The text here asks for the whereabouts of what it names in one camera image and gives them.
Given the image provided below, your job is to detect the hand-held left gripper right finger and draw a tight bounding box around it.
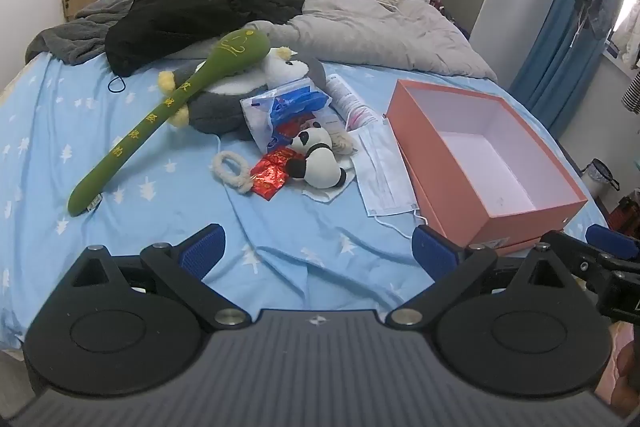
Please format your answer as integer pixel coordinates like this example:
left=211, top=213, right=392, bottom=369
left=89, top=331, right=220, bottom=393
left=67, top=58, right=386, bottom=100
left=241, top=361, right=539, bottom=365
left=385, top=226, right=573, bottom=330

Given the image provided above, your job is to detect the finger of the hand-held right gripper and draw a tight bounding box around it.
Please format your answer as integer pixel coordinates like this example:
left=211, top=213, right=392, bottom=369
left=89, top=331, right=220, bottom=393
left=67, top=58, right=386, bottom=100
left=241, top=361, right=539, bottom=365
left=542, top=223, right=640, bottom=283

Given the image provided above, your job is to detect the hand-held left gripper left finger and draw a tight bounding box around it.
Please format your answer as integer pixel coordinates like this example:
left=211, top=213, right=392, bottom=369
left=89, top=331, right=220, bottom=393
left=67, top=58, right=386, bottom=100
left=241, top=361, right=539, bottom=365
left=65, top=223, right=253, bottom=330

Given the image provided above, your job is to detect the cream rope ring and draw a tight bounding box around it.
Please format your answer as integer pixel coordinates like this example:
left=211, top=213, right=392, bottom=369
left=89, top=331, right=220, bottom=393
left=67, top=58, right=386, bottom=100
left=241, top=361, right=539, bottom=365
left=211, top=150, right=256, bottom=195

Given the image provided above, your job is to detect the white face mask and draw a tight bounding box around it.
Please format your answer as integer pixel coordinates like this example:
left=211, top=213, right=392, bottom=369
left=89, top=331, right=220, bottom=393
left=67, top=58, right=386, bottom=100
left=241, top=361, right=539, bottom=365
left=347, top=117, right=431, bottom=240

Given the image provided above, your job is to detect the red foil packet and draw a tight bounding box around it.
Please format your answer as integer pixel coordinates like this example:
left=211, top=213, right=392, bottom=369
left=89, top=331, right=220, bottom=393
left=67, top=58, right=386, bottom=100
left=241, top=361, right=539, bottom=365
left=248, top=147, right=303, bottom=202

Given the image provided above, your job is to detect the pink cardboard box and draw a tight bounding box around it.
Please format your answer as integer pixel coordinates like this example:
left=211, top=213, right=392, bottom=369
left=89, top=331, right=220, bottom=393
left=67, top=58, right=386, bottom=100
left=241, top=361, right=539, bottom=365
left=384, top=79, right=590, bottom=258

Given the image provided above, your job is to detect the cream rope knot toy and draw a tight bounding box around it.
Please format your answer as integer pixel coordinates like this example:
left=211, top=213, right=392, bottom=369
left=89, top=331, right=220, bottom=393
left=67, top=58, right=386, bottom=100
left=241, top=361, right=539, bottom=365
left=330, top=129, right=359, bottom=156

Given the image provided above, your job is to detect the panda plush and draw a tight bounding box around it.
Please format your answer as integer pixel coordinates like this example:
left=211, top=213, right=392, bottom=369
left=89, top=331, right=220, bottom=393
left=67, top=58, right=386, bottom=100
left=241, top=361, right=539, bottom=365
left=285, top=121, right=348, bottom=190

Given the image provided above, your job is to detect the blue plastic bag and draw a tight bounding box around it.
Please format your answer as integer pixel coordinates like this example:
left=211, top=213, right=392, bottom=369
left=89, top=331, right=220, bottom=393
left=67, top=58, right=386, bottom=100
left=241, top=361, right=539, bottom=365
left=240, top=77, right=333, bottom=155

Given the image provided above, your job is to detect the person's right hand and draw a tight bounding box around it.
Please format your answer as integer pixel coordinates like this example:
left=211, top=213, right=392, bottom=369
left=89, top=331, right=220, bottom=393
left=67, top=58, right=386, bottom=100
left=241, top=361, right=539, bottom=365
left=612, top=342, right=640, bottom=415

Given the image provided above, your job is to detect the orange suitcase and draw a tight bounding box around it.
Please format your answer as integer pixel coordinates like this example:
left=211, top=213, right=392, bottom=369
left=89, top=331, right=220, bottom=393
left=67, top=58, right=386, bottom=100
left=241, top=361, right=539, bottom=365
left=610, top=189, right=640, bottom=228

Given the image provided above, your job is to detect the white trash bin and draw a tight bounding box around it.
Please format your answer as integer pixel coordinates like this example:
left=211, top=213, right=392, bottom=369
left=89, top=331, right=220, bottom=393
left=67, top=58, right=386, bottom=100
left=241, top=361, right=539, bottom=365
left=580, top=158, right=621, bottom=196

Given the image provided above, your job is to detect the blue tree print bed sheet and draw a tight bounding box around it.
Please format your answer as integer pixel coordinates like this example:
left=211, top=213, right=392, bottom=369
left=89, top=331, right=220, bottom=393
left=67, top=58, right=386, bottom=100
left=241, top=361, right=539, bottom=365
left=0, top=52, right=608, bottom=350

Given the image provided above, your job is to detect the pink garment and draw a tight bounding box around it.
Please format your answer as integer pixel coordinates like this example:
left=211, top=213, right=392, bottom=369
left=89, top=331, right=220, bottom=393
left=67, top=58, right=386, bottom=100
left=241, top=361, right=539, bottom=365
left=595, top=322, right=632, bottom=408

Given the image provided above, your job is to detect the green plush stick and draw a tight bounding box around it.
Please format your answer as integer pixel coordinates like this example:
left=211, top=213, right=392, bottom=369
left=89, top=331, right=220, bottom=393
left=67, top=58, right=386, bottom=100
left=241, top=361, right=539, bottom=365
left=67, top=28, right=272, bottom=218

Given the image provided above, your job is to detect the striped hanging garment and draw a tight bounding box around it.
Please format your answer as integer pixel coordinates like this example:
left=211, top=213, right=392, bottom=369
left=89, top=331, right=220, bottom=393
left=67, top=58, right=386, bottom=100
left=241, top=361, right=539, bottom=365
left=621, top=72, right=640, bottom=114

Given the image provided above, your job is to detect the grey penguin plush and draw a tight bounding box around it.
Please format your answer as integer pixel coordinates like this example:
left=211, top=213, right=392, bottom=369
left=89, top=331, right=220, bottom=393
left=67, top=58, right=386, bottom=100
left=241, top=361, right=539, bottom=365
left=159, top=47, right=328, bottom=142

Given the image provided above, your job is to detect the white spray can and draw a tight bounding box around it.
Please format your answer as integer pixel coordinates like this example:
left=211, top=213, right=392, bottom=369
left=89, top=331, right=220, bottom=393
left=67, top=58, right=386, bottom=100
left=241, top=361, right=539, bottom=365
left=326, top=74, right=378, bottom=130

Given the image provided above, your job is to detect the white hanging jacket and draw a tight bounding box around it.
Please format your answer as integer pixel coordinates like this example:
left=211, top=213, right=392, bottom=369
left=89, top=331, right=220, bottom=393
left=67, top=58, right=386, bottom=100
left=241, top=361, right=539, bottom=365
left=607, top=2, right=640, bottom=68

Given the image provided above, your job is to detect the blue curtain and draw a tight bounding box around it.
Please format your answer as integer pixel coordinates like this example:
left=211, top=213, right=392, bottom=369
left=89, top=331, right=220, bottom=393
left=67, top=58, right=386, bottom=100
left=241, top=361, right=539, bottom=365
left=507, top=0, right=631, bottom=135

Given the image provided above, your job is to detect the light grey duvet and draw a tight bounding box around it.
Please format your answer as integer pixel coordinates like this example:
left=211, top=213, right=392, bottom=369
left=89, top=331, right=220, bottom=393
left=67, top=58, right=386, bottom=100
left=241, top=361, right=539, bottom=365
left=245, top=0, right=498, bottom=82

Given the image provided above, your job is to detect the black jacket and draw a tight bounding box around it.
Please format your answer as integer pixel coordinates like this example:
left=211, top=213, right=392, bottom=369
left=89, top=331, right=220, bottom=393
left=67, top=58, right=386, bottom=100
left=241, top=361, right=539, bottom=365
left=104, top=0, right=307, bottom=78

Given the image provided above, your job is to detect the dark grey blanket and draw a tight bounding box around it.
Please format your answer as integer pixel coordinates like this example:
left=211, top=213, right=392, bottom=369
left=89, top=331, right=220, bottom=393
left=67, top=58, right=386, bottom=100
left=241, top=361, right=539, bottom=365
left=25, top=0, right=141, bottom=66

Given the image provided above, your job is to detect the brown cardboard box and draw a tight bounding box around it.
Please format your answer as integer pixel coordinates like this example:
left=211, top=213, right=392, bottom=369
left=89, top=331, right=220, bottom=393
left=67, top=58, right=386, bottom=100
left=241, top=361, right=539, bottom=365
left=62, top=0, right=121, bottom=24

